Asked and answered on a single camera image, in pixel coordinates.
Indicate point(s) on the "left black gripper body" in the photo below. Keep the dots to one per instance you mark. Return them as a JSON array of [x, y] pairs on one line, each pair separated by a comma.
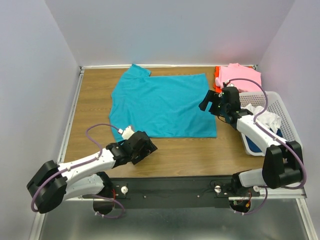
[[147, 149]]

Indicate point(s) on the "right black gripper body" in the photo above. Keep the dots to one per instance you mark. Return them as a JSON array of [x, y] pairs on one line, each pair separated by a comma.
[[224, 108]]

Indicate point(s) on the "teal t shirt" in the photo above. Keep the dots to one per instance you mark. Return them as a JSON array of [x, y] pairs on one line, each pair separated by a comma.
[[162, 106]]

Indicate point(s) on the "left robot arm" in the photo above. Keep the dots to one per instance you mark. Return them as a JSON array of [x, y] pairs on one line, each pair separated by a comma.
[[54, 183]]

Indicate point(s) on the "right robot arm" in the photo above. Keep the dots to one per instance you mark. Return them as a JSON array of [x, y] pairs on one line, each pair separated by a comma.
[[283, 160]]

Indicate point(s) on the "orange folded t shirt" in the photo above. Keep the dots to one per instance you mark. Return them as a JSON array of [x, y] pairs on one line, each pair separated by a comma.
[[219, 78]]

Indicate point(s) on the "pink folded t shirt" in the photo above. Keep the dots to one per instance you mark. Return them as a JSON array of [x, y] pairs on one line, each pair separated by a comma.
[[237, 71]]

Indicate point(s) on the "white t shirt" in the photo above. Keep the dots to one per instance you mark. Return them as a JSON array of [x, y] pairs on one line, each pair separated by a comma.
[[268, 119]]

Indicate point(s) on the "white plastic laundry basket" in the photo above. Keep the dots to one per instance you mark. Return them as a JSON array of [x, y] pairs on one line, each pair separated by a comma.
[[275, 105]]

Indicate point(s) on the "dark blue t shirt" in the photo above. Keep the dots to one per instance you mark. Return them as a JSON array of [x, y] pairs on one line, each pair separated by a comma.
[[250, 147]]

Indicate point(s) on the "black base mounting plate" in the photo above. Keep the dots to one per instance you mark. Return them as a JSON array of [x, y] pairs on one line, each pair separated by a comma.
[[176, 192]]

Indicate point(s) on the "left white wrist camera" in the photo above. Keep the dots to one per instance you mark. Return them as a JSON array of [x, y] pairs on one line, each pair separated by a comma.
[[126, 133]]

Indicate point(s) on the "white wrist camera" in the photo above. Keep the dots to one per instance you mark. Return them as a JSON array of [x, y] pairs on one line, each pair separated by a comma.
[[126, 133], [228, 84]]

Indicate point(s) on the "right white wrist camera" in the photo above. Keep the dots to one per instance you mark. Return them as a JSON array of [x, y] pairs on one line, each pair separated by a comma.
[[228, 84]]

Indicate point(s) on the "aluminium frame rail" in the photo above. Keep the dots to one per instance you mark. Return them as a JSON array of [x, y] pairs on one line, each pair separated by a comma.
[[283, 193]]

